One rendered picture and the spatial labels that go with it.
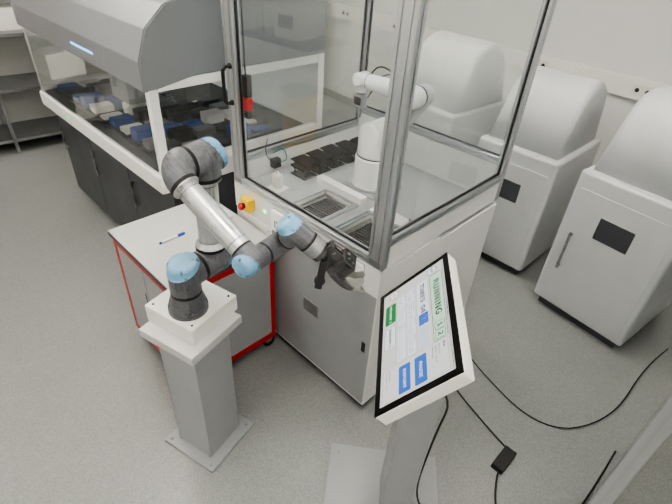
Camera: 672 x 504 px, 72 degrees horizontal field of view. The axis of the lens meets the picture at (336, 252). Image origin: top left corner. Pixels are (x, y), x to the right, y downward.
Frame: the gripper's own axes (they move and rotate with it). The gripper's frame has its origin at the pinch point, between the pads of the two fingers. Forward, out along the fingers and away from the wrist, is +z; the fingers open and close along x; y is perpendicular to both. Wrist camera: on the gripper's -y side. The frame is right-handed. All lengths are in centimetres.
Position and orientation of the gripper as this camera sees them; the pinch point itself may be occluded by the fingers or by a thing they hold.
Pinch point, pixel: (359, 290)
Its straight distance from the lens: 155.1
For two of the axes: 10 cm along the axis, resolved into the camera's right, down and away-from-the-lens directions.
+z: 7.3, 6.0, 3.3
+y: 6.8, -5.5, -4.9
